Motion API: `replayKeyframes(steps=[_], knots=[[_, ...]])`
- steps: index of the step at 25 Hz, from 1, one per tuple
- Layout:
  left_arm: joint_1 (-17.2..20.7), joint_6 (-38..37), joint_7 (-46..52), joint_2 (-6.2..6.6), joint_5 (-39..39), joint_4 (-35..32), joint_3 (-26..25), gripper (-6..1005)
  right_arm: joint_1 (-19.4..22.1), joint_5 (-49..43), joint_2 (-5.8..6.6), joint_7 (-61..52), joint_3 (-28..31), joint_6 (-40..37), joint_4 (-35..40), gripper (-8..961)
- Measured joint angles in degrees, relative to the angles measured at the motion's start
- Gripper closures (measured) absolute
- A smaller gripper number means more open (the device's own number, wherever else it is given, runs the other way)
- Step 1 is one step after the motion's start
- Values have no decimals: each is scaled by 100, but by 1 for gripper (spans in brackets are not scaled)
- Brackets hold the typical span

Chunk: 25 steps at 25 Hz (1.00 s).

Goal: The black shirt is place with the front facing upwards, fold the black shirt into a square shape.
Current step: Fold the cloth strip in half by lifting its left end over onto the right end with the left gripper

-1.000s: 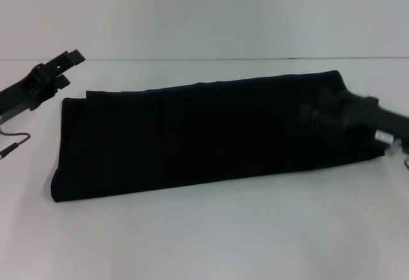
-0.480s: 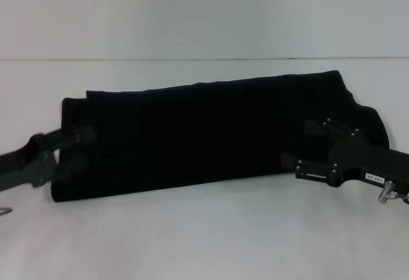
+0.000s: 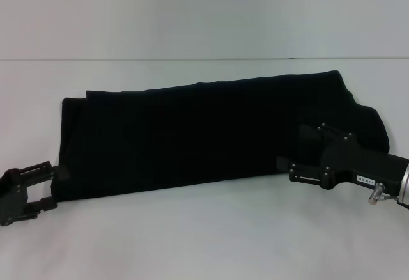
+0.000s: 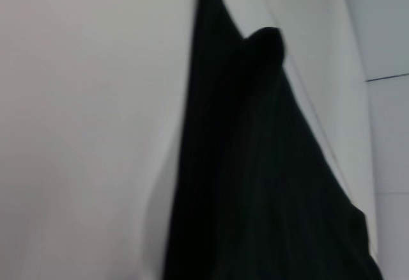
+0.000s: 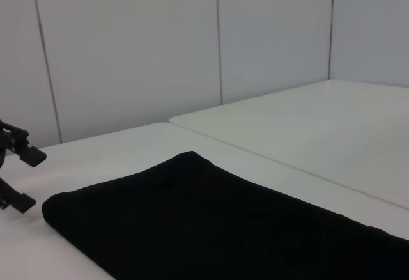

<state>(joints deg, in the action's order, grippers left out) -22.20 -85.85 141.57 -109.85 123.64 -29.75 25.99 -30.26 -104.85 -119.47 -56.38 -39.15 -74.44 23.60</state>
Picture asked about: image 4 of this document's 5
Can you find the black shirt with FREE print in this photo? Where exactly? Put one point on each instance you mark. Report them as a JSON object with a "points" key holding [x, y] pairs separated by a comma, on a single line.
{"points": [[255, 165]]}

